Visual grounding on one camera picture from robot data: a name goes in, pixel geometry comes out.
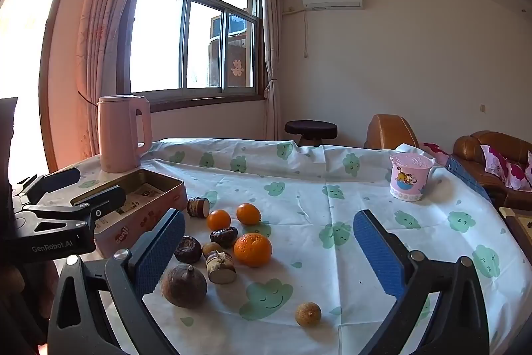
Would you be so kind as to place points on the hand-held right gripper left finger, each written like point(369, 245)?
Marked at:
point(166, 251)

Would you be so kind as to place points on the pink floral pillow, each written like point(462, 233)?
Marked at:
point(505, 168)

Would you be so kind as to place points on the black tall box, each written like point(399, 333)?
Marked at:
point(7, 138)

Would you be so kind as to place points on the small brown kiwi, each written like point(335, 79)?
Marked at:
point(210, 248)

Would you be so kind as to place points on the pink metal tin box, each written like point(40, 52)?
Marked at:
point(124, 222)

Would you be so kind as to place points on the white tissue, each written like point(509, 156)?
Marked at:
point(409, 149)

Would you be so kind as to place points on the large brown taro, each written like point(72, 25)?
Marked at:
point(184, 287)

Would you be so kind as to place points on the narrow tied pink curtain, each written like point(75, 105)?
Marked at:
point(271, 59)

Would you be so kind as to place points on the pink cartoon cup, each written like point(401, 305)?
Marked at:
point(406, 180)

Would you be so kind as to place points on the large orange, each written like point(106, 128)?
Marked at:
point(252, 249)

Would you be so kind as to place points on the wooden side table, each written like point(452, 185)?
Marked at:
point(521, 228)

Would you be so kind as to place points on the brown leather sofa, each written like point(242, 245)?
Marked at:
point(469, 147)

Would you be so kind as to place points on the small orange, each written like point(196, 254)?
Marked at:
point(218, 220)
point(248, 213)

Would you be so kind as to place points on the brown longan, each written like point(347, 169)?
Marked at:
point(308, 314)

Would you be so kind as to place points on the wooden framed sliding window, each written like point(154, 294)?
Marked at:
point(160, 39)

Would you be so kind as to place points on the dark brown date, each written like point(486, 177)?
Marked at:
point(224, 236)

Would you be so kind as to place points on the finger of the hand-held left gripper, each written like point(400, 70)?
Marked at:
point(104, 199)
point(58, 177)

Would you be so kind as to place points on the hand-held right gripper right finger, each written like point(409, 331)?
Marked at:
point(376, 251)

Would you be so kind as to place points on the pink electric kettle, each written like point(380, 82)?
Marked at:
point(118, 134)

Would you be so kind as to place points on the wooden framed glass door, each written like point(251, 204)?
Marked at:
point(25, 47)

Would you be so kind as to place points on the pink paper window sticker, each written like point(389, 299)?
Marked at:
point(237, 68)

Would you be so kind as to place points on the sugarcane piece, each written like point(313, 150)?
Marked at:
point(198, 207)
point(221, 271)

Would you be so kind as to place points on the printed paper leaflet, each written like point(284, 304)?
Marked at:
point(143, 193)

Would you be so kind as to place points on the dark round stool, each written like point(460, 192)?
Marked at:
point(311, 128)

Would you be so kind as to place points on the blue plaid cloth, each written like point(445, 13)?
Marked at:
point(467, 176)

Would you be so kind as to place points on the cloud print tablecloth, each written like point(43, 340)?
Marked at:
point(316, 193)

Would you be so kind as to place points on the wide pink floral curtain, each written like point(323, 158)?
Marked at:
point(104, 26)

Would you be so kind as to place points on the pink floral cloth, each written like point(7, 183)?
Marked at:
point(436, 153)

